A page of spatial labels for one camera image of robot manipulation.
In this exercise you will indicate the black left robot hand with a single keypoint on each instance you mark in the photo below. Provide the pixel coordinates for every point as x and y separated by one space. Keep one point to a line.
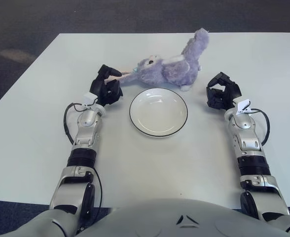
103 89

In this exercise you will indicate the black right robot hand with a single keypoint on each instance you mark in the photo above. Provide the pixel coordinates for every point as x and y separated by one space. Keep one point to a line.
230 91

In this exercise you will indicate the purple plush bunny doll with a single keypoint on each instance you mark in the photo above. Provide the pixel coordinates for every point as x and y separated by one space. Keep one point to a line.
169 69

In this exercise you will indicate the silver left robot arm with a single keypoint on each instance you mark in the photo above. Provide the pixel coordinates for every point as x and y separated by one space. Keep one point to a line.
84 138

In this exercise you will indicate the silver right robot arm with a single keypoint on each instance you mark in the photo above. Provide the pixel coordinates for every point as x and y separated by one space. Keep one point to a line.
246 140

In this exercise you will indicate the white plate with black rim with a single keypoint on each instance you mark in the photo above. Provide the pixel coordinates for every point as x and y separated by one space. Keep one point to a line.
157 116

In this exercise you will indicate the white left wrist connector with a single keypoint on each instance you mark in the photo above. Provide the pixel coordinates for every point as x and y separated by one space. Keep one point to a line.
88 98

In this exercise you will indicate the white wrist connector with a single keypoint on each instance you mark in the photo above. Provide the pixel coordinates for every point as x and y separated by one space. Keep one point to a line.
242 106
88 98

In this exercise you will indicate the white right wrist connector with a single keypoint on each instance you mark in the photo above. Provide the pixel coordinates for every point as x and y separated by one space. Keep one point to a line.
242 106

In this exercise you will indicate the grey robot torso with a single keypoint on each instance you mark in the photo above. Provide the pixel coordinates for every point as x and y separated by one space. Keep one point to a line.
159 217

